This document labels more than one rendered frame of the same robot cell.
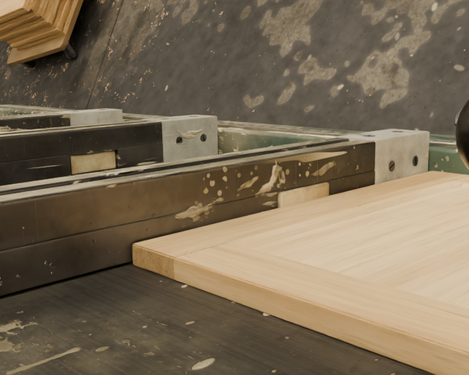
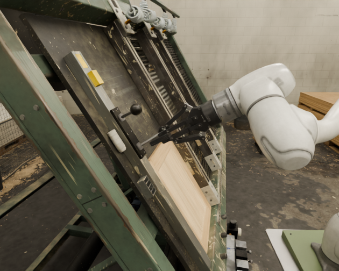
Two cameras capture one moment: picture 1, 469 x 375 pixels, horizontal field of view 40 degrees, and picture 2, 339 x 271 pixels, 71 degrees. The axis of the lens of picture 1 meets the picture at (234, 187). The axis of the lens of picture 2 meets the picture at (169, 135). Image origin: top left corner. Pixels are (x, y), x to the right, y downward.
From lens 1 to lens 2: 0.77 m
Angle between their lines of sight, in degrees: 32
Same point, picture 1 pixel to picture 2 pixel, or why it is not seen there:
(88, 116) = (216, 143)
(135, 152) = (203, 149)
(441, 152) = (215, 207)
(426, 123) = (264, 258)
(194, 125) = (216, 162)
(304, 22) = (293, 216)
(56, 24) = not seen: hidden behind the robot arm
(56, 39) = not seen: hidden behind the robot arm
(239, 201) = (182, 152)
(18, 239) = (162, 115)
